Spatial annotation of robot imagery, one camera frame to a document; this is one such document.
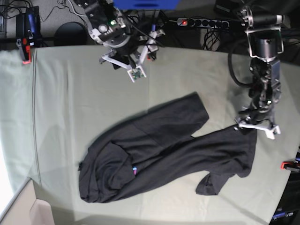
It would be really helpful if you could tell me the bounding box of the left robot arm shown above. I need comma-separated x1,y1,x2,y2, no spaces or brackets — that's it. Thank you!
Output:
228,3,284,139

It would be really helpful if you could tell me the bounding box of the blue plastic box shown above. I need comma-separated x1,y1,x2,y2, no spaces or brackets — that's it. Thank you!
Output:
113,0,179,10

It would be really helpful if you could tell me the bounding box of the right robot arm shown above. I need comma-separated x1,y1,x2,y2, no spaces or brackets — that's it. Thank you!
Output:
75,0,164,70

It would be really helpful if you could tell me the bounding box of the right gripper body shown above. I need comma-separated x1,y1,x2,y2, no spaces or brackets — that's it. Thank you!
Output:
90,24,164,70

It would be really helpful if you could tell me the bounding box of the red black table clamp right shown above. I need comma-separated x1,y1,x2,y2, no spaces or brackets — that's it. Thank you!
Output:
281,157,300,173

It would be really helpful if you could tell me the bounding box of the black power strip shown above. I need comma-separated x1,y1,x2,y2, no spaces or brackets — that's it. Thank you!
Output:
176,18,230,30

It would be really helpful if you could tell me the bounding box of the black device box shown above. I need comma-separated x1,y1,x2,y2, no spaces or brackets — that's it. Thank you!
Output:
16,6,42,47

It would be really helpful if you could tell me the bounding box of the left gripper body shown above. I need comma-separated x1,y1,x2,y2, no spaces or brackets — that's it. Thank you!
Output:
234,99,280,131

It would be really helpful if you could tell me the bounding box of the beige cardboard box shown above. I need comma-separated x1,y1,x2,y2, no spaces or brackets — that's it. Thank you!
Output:
0,179,55,225

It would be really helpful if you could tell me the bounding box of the red black table clamp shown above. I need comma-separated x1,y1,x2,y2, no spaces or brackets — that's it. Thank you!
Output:
16,38,31,64
281,157,300,173

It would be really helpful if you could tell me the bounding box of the black t-shirt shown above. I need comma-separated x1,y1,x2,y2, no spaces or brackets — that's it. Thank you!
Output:
79,92,257,203

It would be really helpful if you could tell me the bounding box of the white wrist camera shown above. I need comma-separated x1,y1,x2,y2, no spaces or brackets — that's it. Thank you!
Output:
265,125,281,140
127,66,147,83

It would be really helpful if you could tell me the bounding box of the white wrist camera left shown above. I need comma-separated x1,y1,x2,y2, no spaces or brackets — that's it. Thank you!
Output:
265,125,281,140

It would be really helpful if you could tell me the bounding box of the light green table cloth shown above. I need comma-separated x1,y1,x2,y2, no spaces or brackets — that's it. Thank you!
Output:
0,45,300,225

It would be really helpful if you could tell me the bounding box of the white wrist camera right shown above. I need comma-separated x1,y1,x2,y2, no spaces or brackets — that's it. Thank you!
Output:
127,66,147,83

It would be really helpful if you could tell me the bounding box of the red black table clamp left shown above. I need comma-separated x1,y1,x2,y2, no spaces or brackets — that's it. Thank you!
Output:
16,38,31,64

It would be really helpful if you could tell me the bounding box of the black round base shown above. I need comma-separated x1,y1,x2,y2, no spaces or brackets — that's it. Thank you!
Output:
53,22,88,46

